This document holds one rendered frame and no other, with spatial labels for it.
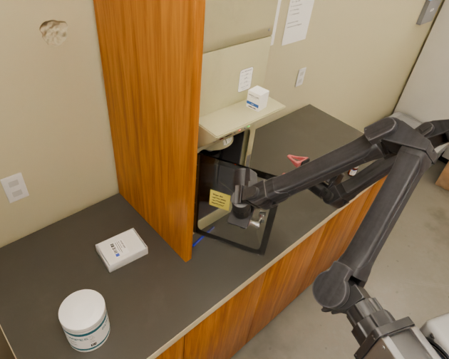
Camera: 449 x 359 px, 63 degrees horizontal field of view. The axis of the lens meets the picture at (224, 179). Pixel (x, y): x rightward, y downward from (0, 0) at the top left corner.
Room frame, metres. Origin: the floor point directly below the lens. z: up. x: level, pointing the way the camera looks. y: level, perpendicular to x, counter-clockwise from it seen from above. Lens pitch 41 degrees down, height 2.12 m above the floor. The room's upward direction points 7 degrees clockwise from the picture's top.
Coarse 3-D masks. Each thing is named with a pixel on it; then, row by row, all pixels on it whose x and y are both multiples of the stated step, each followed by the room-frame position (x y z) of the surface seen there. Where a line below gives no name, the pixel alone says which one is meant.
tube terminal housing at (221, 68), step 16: (224, 48) 1.04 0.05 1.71; (240, 48) 1.09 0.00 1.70; (256, 48) 1.14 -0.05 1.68; (208, 64) 1.00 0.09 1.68; (224, 64) 1.04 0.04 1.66; (240, 64) 1.10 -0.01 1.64; (256, 64) 1.15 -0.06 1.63; (208, 80) 1.00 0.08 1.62; (224, 80) 1.05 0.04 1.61; (256, 80) 1.16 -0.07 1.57; (208, 96) 1.00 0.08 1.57; (224, 96) 1.05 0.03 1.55; (240, 96) 1.11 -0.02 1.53; (208, 112) 1.01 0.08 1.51; (208, 144) 1.01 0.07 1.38; (240, 160) 1.19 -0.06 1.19
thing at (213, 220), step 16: (208, 160) 0.94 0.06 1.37; (224, 160) 0.93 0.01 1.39; (208, 176) 0.94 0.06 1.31; (224, 176) 0.92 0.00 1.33; (272, 176) 0.88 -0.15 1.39; (208, 192) 0.94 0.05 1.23; (224, 192) 0.92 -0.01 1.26; (208, 208) 0.93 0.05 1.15; (256, 208) 0.89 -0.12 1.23; (272, 208) 0.87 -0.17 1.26; (208, 224) 0.93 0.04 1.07; (224, 224) 0.92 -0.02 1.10; (272, 224) 0.87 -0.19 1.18; (224, 240) 0.91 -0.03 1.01; (240, 240) 0.90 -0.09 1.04; (256, 240) 0.88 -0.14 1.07
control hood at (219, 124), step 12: (228, 108) 1.05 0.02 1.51; (240, 108) 1.06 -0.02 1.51; (264, 108) 1.08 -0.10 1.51; (276, 108) 1.09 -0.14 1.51; (204, 120) 0.96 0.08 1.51; (216, 120) 0.97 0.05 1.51; (228, 120) 0.98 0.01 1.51; (240, 120) 0.99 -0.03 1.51; (252, 120) 0.99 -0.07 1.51; (204, 132) 0.92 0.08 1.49; (216, 132) 0.90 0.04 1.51; (228, 132) 0.91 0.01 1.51; (204, 144) 0.92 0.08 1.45
